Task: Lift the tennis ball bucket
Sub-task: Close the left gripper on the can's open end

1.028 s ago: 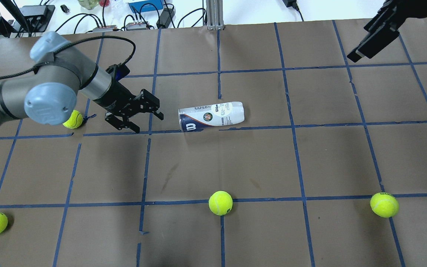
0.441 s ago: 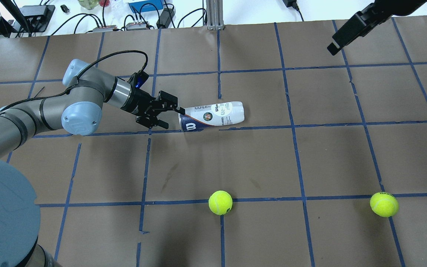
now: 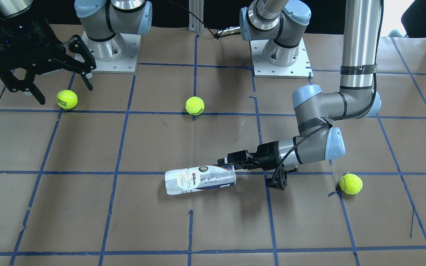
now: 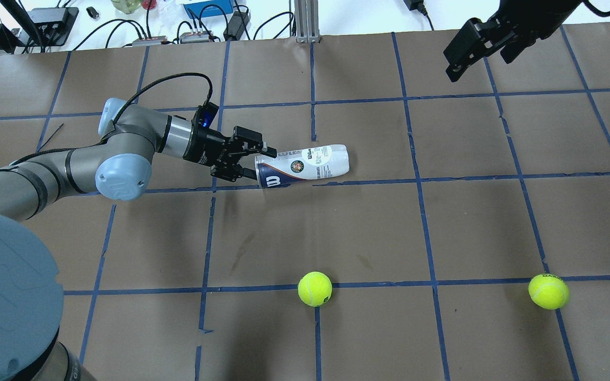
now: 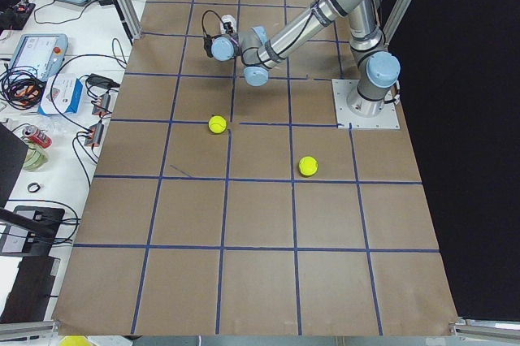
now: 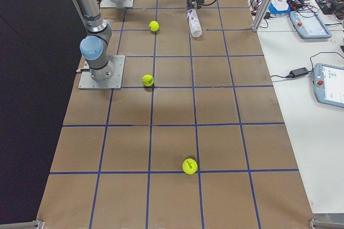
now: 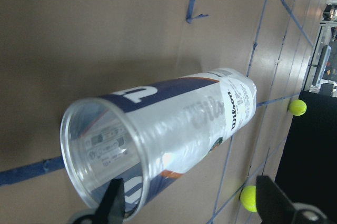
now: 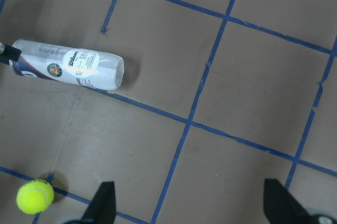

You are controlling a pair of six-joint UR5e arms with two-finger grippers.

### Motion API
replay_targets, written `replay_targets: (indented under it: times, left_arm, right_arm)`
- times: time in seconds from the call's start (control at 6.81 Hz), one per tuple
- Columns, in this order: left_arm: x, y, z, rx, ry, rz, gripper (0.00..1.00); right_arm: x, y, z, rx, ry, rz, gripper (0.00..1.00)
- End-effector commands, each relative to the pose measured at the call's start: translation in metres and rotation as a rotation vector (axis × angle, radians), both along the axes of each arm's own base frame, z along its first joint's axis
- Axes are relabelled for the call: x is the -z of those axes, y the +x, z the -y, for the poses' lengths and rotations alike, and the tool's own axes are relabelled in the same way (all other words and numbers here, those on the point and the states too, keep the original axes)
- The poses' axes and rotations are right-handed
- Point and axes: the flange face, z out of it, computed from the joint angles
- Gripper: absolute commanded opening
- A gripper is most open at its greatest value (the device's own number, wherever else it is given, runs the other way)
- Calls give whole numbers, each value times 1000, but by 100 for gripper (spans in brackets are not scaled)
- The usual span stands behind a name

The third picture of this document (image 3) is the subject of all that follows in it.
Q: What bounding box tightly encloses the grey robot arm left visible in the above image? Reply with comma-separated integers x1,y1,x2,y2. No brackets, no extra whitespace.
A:
224,0,383,170

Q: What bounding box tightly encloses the clear tennis ball can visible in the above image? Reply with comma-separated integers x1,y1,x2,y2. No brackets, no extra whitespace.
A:
165,165,236,195

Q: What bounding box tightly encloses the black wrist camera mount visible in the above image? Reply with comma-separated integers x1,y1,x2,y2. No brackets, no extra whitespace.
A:
265,167,298,190

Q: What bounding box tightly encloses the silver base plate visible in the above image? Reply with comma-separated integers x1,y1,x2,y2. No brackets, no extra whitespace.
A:
250,39,314,79
82,32,142,74

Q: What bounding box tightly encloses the yellow tennis ball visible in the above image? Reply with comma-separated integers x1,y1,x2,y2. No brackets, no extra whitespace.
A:
56,89,78,110
339,173,362,195
185,96,205,116

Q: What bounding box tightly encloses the yellow tennis ball front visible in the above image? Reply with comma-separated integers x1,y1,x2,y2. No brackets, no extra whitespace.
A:
339,173,362,195

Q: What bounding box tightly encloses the yellow tennis ball centre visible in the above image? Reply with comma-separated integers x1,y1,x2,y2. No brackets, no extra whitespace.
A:
185,96,205,116

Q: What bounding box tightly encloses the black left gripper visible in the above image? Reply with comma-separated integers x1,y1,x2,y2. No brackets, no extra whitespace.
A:
217,141,281,171

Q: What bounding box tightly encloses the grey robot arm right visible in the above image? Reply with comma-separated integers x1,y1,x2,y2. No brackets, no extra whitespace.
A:
0,0,256,173

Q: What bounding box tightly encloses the aluminium profile post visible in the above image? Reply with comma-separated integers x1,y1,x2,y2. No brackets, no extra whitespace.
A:
188,0,204,35

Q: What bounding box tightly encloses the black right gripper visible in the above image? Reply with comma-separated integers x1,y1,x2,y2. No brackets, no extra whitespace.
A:
0,15,97,105

